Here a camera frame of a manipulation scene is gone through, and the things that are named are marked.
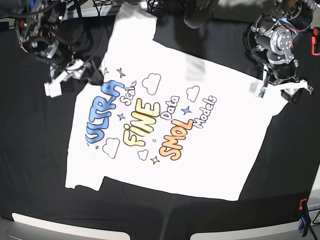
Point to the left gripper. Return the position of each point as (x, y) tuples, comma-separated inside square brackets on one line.
[(291, 89)]

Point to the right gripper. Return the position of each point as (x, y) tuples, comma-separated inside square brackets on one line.
[(75, 70)]

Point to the white printed t-shirt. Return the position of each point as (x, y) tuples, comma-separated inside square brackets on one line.
[(166, 120)]

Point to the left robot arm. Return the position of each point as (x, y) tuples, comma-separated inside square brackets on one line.
[(274, 34)]

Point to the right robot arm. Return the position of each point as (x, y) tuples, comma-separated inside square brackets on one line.
[(40, 31)]

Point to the orange clamp far right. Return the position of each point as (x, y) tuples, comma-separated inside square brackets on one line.
[(315, 42)]

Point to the orange black clamp far left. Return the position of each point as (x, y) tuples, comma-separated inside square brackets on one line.
[(20, 27)]

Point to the dark mesh cylinder background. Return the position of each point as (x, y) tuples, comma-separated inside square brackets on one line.
[(196, 15)]

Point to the orange blue clamp near right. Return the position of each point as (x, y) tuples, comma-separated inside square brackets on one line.
[(304, 221)]

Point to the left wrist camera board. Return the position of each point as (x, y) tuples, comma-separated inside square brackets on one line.
[(257, 88)]

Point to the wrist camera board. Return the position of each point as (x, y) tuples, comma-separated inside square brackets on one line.
[(52, 89), (257, 88)]

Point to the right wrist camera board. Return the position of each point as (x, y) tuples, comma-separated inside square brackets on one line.
[(52, 89)]

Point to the grey aluminium rail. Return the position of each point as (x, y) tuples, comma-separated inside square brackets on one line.
[(106, 10)]

